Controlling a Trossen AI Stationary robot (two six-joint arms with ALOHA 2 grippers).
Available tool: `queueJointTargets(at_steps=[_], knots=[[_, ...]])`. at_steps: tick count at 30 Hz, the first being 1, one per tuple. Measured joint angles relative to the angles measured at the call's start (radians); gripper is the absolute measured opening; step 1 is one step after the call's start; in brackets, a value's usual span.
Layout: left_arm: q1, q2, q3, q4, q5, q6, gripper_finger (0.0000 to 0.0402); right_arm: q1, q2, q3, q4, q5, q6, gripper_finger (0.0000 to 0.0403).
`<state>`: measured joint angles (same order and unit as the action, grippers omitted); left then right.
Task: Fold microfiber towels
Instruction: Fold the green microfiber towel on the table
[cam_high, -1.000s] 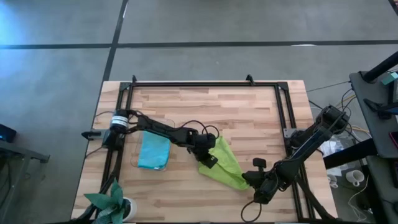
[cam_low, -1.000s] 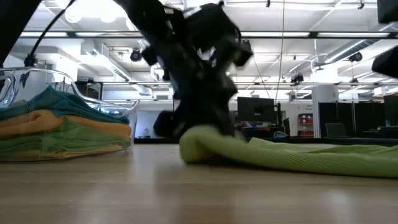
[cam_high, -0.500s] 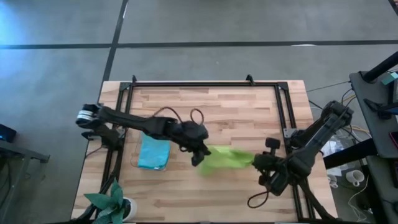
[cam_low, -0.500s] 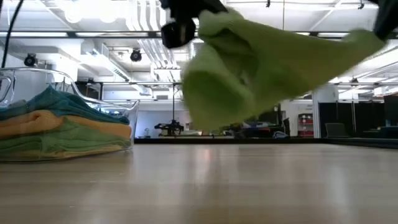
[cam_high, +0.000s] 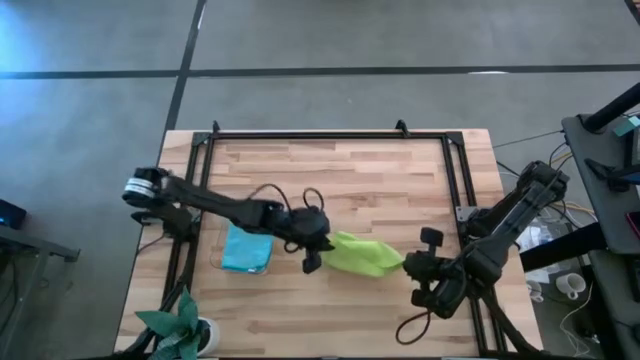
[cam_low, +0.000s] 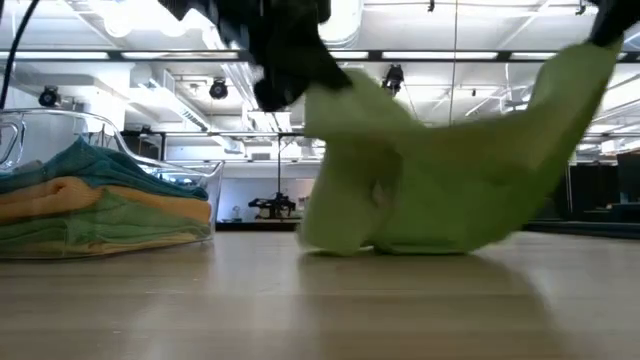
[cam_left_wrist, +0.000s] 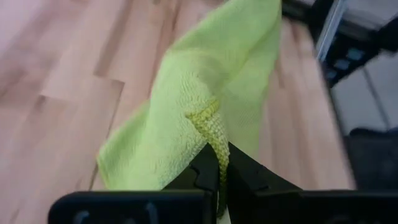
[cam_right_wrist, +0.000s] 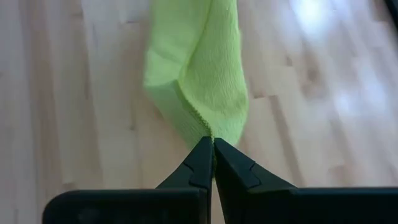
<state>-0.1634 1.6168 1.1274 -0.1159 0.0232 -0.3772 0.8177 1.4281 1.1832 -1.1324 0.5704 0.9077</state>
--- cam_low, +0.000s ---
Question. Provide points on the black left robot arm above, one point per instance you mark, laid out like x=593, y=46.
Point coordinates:
x=192, y=7

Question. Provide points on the yellow microfiber towel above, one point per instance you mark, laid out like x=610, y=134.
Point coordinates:
x=75, y=248

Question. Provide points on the blue microfiber towel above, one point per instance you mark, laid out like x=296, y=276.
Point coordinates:
x=100, y=167

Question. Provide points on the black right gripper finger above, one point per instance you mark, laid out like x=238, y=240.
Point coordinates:
x=607, y=27

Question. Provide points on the small black robot arm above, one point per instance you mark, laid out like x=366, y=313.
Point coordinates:
x=274, y=205

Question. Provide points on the orange microfiber towel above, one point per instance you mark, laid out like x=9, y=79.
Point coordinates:
x=50, y=197

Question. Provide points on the black metal station frame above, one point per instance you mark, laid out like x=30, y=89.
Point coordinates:
x=287, y=135

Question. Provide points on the green microfiber towel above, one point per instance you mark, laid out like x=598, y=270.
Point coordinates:
x=100, y=225

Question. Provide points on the black hanging screen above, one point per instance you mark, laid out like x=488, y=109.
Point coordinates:
x=142, y=145

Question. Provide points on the silver ventilation duct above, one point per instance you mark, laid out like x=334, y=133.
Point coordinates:
x=345, y=25

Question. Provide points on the black overhead camera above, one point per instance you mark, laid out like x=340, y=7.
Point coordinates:
x=393, y=79

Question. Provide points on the clear plastic bin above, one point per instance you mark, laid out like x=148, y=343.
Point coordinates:
x=217, y=180

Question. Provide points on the lime microfiber towel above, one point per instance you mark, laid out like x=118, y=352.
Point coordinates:
x=450, y=200

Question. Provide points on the small black mounted camera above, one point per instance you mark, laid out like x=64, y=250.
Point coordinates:
x=48, y=96
x=218, y=89

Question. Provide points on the black cabinet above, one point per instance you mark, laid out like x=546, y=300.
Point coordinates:
x=629, y=175

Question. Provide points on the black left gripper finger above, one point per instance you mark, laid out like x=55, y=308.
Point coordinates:
x=277, y=85
x=325, y=70

